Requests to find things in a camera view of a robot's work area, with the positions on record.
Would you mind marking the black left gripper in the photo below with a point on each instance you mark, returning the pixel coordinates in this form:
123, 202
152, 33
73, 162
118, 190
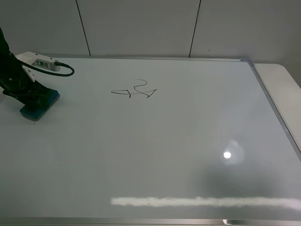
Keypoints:
17, 84

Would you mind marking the teal whiteboard eraser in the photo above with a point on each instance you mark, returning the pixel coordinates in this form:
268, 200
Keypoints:
35, 111

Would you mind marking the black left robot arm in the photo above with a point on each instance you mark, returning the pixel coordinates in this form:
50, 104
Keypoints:
3, 44

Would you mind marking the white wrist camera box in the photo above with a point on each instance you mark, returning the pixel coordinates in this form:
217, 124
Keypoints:
39, 61

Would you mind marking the white whiteboard with aluminium frame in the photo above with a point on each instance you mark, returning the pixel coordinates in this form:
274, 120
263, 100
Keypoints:
154, 141

